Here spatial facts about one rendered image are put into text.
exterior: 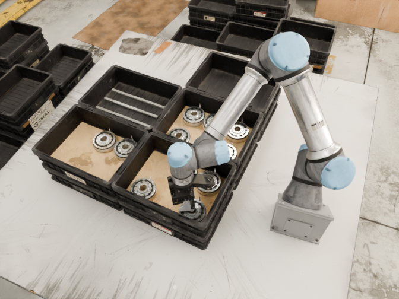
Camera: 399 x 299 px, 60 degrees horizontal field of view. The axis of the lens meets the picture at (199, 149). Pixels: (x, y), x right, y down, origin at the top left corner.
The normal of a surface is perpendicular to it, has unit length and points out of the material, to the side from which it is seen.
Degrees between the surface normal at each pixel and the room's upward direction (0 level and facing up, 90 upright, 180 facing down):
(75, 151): 0
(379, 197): 0
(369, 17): 72
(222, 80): 0
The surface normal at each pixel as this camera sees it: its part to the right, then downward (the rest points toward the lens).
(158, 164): -0.03, -0.61
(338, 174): 0.20, 0.27
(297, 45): 0.09, 0.04
